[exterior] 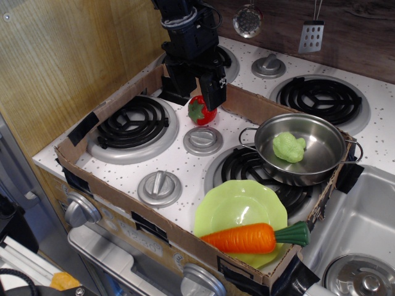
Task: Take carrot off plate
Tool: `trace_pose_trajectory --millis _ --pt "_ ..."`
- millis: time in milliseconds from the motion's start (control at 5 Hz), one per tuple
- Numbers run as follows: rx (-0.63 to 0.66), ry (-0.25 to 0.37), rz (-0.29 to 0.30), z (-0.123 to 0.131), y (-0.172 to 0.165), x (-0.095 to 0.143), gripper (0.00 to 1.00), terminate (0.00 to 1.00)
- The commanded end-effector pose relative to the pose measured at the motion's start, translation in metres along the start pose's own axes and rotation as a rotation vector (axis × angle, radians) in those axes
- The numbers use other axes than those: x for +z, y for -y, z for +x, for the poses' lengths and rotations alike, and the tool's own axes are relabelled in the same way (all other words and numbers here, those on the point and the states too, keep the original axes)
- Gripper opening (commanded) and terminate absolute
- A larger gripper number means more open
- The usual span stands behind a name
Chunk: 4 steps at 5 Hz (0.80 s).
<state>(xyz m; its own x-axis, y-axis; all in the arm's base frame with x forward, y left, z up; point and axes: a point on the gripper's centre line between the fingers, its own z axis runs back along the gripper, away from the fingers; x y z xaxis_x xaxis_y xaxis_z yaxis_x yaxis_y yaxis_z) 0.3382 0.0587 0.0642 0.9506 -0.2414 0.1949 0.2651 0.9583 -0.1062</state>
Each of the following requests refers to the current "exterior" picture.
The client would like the orange plastic toy carrot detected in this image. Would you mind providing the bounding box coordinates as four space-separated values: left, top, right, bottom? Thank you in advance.
201 221 310 254

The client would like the light green plastic plate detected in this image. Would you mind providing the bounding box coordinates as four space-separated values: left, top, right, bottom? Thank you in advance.
193 179 289 269

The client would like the red toy strawberry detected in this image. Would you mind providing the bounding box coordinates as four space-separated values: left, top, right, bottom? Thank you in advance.
188 96 217 126

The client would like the small steel pan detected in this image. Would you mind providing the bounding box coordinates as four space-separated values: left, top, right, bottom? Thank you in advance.
239 113 364 186

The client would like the black cable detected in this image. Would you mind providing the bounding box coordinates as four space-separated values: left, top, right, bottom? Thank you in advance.
0 267 40 296

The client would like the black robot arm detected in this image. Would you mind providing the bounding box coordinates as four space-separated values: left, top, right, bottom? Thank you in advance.
152 1 227 111

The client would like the back left black burner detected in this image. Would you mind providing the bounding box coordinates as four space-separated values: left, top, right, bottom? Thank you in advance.
156 45 239 84

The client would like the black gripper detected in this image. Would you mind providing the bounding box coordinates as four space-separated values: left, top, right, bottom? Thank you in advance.
160 7 227 111

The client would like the yellow sponge piece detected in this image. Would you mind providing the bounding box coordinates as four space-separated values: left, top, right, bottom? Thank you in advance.
49 272 80 291

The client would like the silver centre stove knob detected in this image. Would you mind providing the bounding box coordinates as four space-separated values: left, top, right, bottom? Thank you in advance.
183 126 223 156

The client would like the green toy lettuce piece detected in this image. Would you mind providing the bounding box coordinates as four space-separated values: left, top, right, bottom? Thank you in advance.
272 132 306 163

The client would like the right silver oven knob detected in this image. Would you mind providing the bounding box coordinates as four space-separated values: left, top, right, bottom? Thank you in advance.
180 263 227 296

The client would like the left silver oven knob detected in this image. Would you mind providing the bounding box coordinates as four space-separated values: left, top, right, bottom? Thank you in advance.
65 192 102 228

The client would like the hanging silver strainer ladle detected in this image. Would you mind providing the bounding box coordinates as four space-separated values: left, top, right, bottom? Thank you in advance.
233 1 264 39

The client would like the back right black burner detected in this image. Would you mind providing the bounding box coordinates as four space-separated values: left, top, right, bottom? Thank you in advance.
269 75 371 136

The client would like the brown cardboard fence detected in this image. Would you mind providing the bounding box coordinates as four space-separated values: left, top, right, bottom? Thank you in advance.
54 64 365 287

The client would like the front left black burner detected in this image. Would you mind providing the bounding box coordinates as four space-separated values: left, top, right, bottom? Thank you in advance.
87 95 178 165

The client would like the front right black burner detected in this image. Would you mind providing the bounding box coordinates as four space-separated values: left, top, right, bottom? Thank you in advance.
204 146 322 224

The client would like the silver back stove knob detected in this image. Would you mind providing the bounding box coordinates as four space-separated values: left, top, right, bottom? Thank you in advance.
251 54 286 79

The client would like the silver front stove knob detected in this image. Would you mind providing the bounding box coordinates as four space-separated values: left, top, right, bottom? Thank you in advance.
137 171 182 208

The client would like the black burner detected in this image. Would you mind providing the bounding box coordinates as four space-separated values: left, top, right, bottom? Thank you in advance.
269 75 371 136
204 146 322 224
87 95 178 165
156 45 239 84

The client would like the hanging silver slotted spatula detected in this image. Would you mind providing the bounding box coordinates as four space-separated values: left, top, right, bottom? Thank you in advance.
298 1 325 54

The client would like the silver stove knob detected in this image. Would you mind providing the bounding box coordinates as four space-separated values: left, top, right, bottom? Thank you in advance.
251 54 286 79
183 126 223 156
137 171 182 208

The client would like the silver sink drain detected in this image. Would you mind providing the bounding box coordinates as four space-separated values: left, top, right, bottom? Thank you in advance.
322 253 394 295

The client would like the silver toy sink basin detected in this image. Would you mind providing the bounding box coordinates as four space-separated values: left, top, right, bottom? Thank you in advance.
302 166 394 295

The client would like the silver oven knob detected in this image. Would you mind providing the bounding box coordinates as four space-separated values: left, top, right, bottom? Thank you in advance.
180 263 227 296
65 192 102 228

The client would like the silver oven door handle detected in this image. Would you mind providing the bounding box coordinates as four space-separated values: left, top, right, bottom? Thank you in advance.
68 226 194 295

